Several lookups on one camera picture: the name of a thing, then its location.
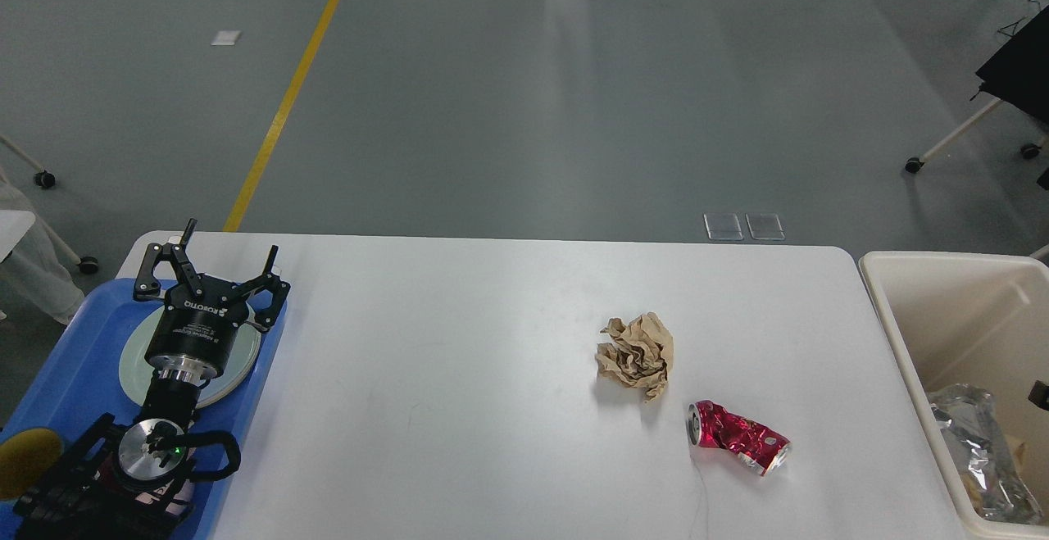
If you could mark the brown paper bag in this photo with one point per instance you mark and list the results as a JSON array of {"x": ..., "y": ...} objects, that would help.
[{"x": 1017, "y": 449}]

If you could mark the crushed red soda can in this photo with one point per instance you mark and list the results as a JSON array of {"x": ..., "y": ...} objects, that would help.
[{"x": 758, "y": 447}]

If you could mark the black jacket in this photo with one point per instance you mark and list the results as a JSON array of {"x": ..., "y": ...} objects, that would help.
[{"x": 1018, "y": 72}]

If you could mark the white furniture at left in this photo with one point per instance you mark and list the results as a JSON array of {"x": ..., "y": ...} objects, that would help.
[{"x": 35, "y": 266}]

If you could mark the brown paper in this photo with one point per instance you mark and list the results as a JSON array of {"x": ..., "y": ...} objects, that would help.
[{"x": 637, "y": 355}]

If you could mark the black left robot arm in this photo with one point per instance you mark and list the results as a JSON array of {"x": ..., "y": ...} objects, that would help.
[{"x": 150, "y": 390}]

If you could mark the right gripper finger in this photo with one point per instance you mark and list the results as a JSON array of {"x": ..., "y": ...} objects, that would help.
[{"x": 1039, "y": 395}]

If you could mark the pink plate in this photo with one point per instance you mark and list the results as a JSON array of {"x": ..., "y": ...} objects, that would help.
[{"x": 229, "y": 384}]

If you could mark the teal mug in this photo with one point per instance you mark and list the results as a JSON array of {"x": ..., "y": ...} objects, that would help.
[{"x": 26, "y": 457}]

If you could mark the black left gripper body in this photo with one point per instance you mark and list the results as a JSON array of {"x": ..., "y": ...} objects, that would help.
[{"x": 202, "y": 334}]

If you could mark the foil back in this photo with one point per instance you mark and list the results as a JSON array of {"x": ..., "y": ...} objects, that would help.
[{"x": 980, "y": 452}]

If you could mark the green plate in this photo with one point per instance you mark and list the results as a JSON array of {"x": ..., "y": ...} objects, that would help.
[{"x": 238, "y": 351}]

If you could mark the white rolling chair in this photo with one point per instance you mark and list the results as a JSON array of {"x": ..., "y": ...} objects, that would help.
[{"x": 1027, "y": 151}]

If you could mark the white plastic bin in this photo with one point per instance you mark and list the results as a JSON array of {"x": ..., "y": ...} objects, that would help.
[{"x": 954, "y": 317}]

